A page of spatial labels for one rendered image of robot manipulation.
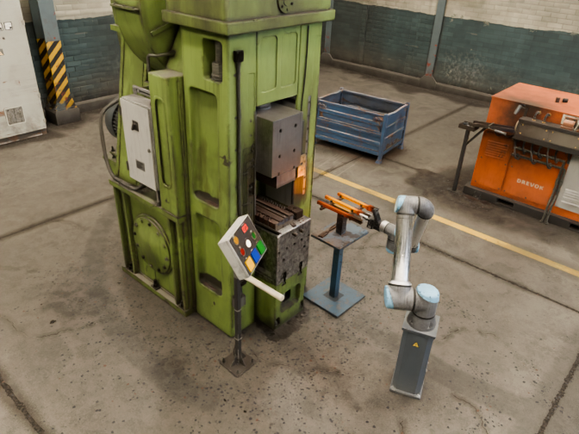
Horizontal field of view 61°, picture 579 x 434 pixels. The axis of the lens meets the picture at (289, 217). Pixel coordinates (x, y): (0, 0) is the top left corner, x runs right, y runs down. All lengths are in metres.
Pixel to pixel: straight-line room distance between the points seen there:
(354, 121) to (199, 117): 4.07
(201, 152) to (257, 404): 1.77
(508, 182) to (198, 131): 4.15
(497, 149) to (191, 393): 4.48
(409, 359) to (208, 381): 1.43
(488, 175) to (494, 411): 3.40
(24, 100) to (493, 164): 6.39
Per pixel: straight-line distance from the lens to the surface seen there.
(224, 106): 3.12
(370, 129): 7.11
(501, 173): 6.51
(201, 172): 3.58
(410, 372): 3.66
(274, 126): 3.22
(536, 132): 6.10
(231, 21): 2.94
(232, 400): 3.66
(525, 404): 4.08
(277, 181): 3.41
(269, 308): 4.02
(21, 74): 8.05
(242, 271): 3.08
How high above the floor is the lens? 2.83
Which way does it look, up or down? 30 degrees down
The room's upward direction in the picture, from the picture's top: 3 degrees clockwise
